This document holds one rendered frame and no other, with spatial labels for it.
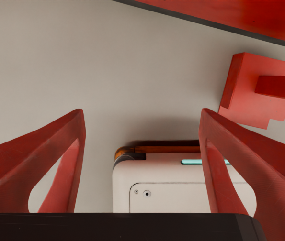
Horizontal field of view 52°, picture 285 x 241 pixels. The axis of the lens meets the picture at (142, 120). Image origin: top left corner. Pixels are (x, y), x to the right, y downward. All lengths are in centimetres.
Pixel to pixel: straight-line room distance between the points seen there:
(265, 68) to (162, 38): 38
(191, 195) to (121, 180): 22
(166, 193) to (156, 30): 59
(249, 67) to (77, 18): 64
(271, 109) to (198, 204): 42
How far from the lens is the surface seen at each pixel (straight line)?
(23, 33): 121
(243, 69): 105
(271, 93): 95
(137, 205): 93
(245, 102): 106
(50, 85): 117
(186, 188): 91
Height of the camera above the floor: 112
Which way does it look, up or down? 81 degrees down
